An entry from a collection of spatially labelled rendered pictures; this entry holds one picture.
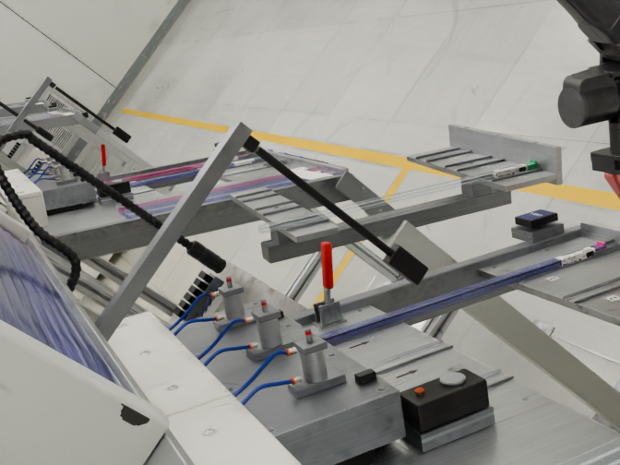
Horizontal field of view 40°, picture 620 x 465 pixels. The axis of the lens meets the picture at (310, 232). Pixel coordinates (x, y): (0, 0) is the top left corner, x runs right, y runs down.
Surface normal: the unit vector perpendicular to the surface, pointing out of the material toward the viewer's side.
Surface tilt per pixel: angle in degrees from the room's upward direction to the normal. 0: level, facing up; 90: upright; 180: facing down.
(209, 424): 42
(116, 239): 90
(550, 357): 90
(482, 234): 0
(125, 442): 90
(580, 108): 48
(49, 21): 90
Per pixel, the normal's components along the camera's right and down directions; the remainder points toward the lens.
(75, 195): 0.41, 0.17
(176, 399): -0.16, -0.95
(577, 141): -0.72, -0.54
